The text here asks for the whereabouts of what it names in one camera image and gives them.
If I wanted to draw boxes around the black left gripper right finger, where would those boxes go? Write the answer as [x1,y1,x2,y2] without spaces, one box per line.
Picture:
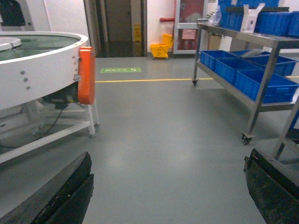
[243,148,299,224]

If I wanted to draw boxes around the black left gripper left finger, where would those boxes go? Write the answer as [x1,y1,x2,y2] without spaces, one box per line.
[0,152,94,224]

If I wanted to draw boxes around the stainless steel trolley shelf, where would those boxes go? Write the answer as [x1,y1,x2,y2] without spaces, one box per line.
[192,19,299,145]

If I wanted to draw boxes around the blue bin near lower shelf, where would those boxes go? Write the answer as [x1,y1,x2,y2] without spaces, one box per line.
[235,70,299,103]

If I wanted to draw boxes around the blue bin shelf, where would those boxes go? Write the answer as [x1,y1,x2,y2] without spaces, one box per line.
[235,70,299,103]
[200,50,237,71]
[230,49,299,77]
[215,58,262,85]

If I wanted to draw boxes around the blue bin rear lower shelf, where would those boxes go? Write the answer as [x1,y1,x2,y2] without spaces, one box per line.
[230,49,299,77]

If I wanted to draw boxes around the blue bin middle lower shelf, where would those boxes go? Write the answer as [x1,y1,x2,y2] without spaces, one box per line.
[215,58,262,85]

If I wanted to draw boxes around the blue bin far lower shelf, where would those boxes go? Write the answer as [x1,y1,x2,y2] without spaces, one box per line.
[200,50,237,71]

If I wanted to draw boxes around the blue crate top shelf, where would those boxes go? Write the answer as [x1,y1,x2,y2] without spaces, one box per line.
[255,11,299,37]

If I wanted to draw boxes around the orange motor guard cover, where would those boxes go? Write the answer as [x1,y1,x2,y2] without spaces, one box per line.
[78,47,96,105]

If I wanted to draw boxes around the white round turntable machine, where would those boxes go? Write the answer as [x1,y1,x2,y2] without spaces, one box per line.
[0,0,99,163]

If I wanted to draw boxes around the white open carton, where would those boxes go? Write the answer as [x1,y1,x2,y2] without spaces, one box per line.
[240,3,265,33]

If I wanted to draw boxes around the yellow mop bucket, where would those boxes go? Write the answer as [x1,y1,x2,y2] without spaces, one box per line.
[150,34,173,59]

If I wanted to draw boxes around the glass door with posters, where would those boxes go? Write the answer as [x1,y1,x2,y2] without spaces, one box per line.
[173,0,208,55]

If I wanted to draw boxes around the blue crate top far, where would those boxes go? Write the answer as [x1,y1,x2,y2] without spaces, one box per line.
[218,0,279,31]

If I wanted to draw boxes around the yellow wet floor sign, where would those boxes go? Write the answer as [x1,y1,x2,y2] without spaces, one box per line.
[133,23,142,42]

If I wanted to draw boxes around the red fire pipe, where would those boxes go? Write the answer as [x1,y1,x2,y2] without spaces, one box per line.
[159,18,175,22]

